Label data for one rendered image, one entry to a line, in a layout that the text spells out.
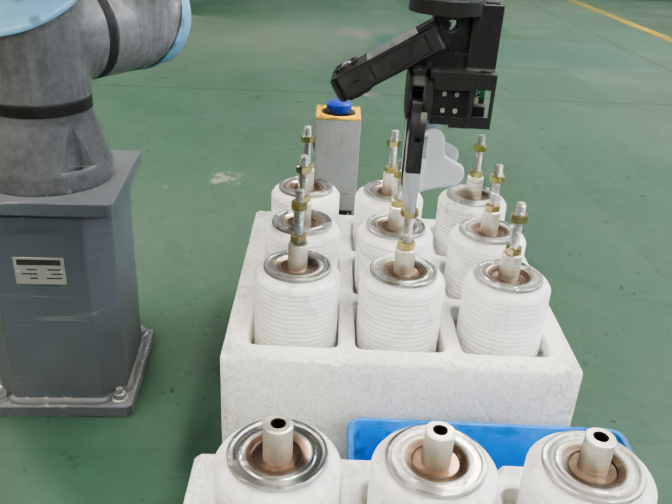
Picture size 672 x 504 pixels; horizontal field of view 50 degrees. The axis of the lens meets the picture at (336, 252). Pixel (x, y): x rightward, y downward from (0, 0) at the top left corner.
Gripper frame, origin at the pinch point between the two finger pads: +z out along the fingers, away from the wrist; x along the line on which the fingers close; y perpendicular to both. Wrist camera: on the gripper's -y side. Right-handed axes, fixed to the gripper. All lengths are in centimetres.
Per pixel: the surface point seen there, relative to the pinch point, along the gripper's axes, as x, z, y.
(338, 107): 38.3, 1.7, -9.0
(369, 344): -3.5, 16.9, -2.5
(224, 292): 35, 34, -27
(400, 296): -4.6, 9.8, 0.3
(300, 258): -1.7, 7.7, -10.7
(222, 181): 86, 34, -37
